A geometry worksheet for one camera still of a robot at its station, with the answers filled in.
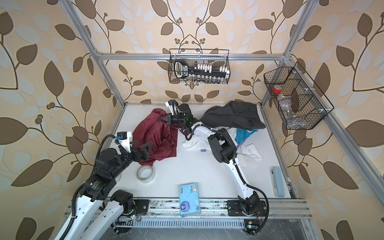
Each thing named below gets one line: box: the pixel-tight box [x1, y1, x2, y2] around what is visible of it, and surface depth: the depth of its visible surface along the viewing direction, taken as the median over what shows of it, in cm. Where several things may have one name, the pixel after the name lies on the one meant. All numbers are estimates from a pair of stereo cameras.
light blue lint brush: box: [269, 166, 285, 198], surface depth 79 cm
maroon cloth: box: [132, 109, 189, 166], surface depth 91 cm
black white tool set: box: [174, 59, 231, 84], surface depth 86 cm
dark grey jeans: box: [200, 100, 266, 131], surface depth 103 cm
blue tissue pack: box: [179, 183, 201, 218], surface depth 73 cm
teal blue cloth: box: [234, 128, 259, 145], surface depth 102 cm
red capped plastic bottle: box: [272, 84, 296, 120], surface depth 80 cm
